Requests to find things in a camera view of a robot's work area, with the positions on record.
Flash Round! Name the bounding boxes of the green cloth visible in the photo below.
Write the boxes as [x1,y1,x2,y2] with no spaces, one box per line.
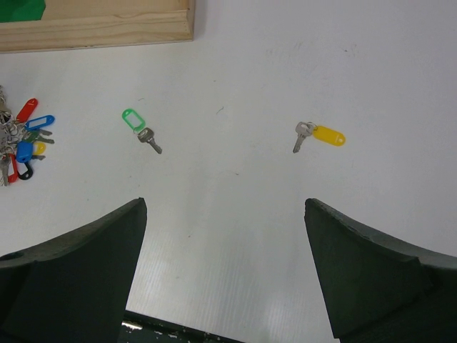
[0,0,46,23]

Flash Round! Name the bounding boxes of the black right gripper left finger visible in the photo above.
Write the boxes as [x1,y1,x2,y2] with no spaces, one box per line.
[1,198,147,342]

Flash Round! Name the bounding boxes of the keyring bunch with coloured tags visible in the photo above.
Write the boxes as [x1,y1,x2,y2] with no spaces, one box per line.
[1,91,55,187]

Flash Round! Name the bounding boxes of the yellow tag key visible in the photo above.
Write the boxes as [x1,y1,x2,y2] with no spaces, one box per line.
[293,121,346,154]

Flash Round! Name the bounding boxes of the wooden rack base tray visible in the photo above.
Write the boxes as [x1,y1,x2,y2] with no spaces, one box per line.
[1,1,196,53]

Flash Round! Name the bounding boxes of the green tag key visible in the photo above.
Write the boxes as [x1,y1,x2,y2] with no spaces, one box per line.
[121,109,163,154]

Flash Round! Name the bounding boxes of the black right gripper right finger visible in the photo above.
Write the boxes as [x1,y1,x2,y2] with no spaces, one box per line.
[304,199,456,342]

